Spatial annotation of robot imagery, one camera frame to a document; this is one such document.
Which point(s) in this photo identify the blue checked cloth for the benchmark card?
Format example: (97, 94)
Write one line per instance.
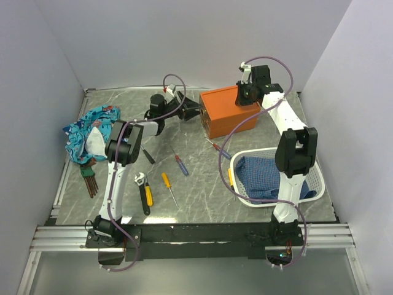
(263, 184)

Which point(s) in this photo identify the yellow screwdriver beside basket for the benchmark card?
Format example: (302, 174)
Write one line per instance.
(231, 182)

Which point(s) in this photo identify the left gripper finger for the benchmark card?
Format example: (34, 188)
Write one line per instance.
(187, 103)
(190, 113)

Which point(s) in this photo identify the orange drawer cabinet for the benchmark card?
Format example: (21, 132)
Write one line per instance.
(219, 113)

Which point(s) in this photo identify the black adjustable wrench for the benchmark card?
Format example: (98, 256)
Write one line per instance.
(139, 179)

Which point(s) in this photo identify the green hex key set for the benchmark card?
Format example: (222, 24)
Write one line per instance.
(88, 175)

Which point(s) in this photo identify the black base crossbar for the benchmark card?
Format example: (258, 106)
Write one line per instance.
(183, 241)

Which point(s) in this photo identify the yellow slim screwdriver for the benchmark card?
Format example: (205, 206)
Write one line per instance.
(168, 185)

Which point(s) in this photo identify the white plastic basket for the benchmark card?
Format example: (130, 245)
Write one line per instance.
(314, 178)

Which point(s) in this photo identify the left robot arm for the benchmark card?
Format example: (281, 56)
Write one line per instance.
(122, 150)

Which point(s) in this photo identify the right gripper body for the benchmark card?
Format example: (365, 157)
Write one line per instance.
(245, 95)

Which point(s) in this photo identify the aluminium rail frame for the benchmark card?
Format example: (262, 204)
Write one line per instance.
(60, 263)

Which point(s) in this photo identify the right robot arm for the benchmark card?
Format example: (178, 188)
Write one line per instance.
(296, 150)

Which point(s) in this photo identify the black handled hammer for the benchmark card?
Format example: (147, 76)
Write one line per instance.
(147, 155)

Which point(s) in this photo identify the red blue screwdriver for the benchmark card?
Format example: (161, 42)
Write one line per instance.
(180, 163)
(218, 149)

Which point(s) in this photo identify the turquoise shark print cloth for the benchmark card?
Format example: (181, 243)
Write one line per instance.
(102, 117)

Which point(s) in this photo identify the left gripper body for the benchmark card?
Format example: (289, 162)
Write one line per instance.
(171, 107)

